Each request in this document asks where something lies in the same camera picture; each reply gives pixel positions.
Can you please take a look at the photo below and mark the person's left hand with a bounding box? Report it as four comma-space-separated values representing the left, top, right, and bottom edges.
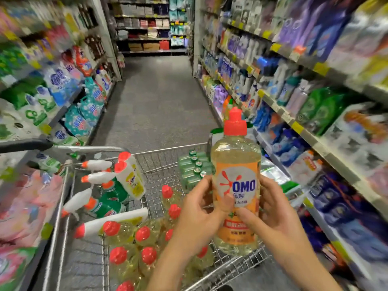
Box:
167, 174, 236, 259

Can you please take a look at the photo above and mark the white red-capped cleaner bottle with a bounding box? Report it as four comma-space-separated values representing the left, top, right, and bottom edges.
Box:
115, 151, 148, 201

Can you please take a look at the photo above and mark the row of purple cleaner bottles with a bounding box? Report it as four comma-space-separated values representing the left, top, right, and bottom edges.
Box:
273, 0, 348, 56

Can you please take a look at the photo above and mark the person's right hand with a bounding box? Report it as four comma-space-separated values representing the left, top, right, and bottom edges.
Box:
235, 174, 316, 268

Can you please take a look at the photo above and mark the grey shopping cart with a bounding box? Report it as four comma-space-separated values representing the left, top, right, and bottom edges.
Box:
0, 136, 304, 291

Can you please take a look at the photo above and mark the row of yellow-capped cleaner bottles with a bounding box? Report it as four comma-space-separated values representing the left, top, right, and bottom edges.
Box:
327, 0, 388, 90

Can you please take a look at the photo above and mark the small yellow red-capped bottle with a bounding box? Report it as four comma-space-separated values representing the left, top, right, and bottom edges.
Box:
210, 106, 263, 257

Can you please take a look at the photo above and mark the cluster of yellow red-capped bottles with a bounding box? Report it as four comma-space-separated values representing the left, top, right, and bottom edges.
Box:
100, 183, 217, 291

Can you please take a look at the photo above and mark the row of green white pouches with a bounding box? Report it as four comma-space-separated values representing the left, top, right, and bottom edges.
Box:
0, 76, 59, 141

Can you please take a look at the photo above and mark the row of teal blue pouches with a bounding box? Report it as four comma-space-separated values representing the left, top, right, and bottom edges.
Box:
42, 57, 117, 141

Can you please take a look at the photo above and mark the distant store shelving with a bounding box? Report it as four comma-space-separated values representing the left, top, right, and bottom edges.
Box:
109, 0, 196, 57

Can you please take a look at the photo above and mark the person's right forearm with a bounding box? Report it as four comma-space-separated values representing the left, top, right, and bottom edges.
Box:
276, 251, 343, 291

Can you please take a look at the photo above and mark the stack of pink detergent pouches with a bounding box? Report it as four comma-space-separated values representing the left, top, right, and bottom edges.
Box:
0, 169, 65, 291

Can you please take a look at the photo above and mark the store shelving with refill pouches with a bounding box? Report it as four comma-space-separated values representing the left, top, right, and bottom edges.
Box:
0, 0, 123, 291

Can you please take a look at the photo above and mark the cluster of blue cleaner bottles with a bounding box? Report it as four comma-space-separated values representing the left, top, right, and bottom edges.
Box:
251, 103, 308, 169

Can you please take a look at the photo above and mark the pack of green small bottles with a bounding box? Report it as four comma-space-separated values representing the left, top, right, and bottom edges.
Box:
177, 150, 217, 192

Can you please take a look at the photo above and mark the clear-wrapped white bottle pack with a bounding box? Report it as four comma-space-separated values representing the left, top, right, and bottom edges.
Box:
321, 103, 388, 181

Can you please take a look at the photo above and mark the cluster of green cleaner bottles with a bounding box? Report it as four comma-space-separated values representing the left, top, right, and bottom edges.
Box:
297, 88, 354, 135

